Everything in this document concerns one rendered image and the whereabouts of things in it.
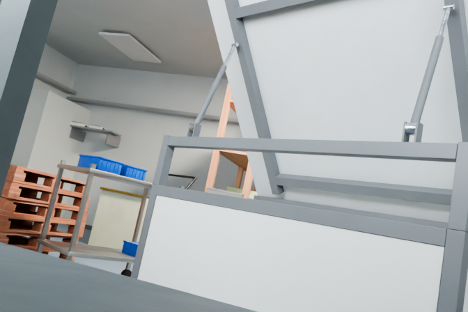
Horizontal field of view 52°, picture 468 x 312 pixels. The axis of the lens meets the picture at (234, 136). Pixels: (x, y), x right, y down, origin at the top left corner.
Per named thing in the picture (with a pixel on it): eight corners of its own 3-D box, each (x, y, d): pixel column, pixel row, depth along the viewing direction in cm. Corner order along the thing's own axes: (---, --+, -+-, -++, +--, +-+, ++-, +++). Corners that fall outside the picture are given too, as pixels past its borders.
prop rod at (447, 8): (443, 3, 135) (418, 88, 125) (453, 2, 133) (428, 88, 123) (445, 8, 136) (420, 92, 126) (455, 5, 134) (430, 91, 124)
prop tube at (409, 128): (408, 137, 121) (437, 42, 132) (418, 138, 119) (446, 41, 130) (403, 131, 119) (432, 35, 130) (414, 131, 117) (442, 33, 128)
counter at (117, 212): (194, 255, 864) (204, 209, 879) (131, 255, 649) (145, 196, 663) (158, 246, 889) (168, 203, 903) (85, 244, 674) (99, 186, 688)
